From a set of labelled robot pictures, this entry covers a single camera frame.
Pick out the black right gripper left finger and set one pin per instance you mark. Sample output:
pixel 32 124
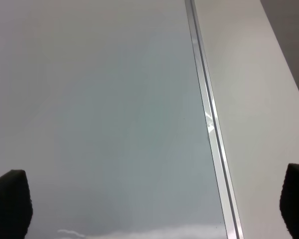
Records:
pixel 16 209

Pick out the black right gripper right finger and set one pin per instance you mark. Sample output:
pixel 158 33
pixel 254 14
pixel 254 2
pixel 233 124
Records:
pixel 289 200

